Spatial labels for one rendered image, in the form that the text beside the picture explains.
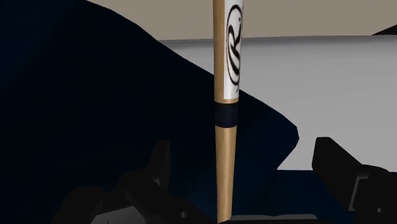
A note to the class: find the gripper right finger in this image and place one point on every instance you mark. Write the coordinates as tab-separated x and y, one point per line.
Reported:
341	173

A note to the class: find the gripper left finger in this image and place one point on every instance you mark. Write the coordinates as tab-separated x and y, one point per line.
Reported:
145	192

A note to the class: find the wooden baseball bat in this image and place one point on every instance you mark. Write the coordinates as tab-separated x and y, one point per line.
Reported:
225	155

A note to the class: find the dark blue cushion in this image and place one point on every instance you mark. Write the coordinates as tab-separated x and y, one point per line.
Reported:
93	93

